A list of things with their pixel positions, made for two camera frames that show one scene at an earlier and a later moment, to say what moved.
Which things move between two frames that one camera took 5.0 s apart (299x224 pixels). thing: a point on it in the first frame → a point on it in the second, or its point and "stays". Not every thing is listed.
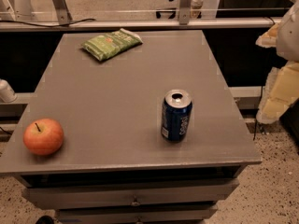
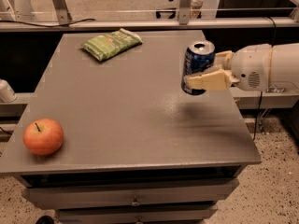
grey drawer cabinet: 113,165 stays
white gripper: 290,35 → 250,66
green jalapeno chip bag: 111,45 stays
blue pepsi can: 177,110 → 199,57
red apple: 43,136 stays
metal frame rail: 141,23 stays
